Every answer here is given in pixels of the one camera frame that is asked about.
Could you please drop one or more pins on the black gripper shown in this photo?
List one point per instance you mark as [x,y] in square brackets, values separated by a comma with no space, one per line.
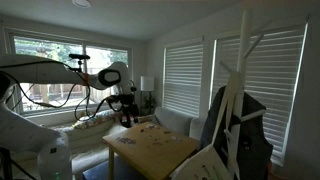
[129,106]

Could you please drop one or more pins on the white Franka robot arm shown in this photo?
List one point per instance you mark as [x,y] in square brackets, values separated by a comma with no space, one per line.
[36,71]

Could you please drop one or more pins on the white wooden coat rack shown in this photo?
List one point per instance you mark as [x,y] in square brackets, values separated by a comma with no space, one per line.
[245,50]

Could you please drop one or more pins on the dark potted plant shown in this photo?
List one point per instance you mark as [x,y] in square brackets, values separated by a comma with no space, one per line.
[148,103]

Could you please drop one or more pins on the light wooden table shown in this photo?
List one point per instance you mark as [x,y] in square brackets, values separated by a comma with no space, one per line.
[150,150]

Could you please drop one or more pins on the white table lamp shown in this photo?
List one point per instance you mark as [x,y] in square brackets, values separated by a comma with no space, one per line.
[147,83]

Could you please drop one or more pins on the grey sofa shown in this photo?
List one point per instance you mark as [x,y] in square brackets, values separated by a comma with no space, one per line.
[176,121]

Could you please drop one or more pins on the narrow white window blind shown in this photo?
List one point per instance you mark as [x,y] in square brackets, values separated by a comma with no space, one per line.
[183,80]

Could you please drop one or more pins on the dark grey jacket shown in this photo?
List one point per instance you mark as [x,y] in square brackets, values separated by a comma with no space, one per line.
[253,140]

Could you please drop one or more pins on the round ceiling light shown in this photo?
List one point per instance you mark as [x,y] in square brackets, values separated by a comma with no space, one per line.
[81,2]

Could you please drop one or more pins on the black tripod stand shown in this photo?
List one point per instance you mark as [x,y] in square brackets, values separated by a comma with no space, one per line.
[5,165]

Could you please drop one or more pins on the wide white window blind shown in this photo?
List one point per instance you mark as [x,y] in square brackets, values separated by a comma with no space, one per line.
[276,83]

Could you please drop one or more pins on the black camera on stand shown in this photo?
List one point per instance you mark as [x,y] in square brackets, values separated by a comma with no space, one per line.
[79,56]

